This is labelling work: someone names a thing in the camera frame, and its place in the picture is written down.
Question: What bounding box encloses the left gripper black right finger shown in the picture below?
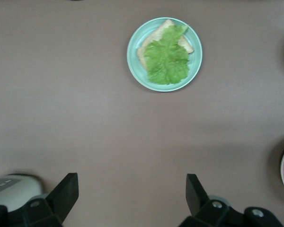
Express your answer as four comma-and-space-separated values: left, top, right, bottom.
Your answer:
179, 173, 284, 227

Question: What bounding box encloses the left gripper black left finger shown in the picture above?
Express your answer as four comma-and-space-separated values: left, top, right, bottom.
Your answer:
21, 173, 80, 227

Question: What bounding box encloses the beige toaster with chrome top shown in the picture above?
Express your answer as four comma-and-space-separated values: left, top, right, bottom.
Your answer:
0, 174, 44, 212

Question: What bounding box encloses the green lettuce leaf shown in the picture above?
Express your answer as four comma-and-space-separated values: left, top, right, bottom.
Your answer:
143, 23, 191, 86

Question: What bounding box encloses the green plate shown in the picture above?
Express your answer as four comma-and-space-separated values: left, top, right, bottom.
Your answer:
126, 17, 204, 93

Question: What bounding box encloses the bread slice under lettuce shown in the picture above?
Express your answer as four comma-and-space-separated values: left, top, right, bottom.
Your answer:
136, 19, 195, 71

